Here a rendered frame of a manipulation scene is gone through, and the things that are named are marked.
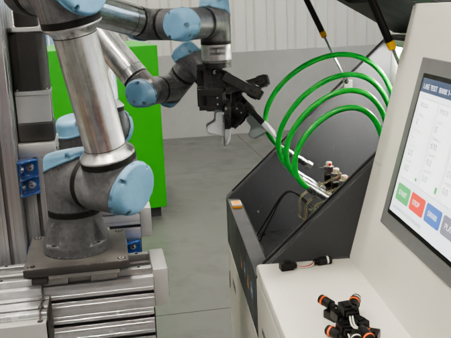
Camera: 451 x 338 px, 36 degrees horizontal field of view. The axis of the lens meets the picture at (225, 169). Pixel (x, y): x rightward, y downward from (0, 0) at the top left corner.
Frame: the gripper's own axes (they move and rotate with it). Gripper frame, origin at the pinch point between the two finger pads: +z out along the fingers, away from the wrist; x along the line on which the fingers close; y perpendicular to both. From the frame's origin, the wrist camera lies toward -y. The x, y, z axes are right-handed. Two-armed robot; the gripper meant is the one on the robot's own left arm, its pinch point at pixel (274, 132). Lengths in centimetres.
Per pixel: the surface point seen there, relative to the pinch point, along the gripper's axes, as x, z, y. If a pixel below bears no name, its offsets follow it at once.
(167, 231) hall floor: -293, -24, 109
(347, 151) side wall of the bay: -39.2, 18.2, -12.0
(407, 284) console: 58, 41, 1
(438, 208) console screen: 65, 34, -12
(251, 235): 1.3, 15.7, 24.0
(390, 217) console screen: 45, 32, -5
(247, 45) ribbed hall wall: -643, -144, -40
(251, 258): 18.5, 19.6, 25.5
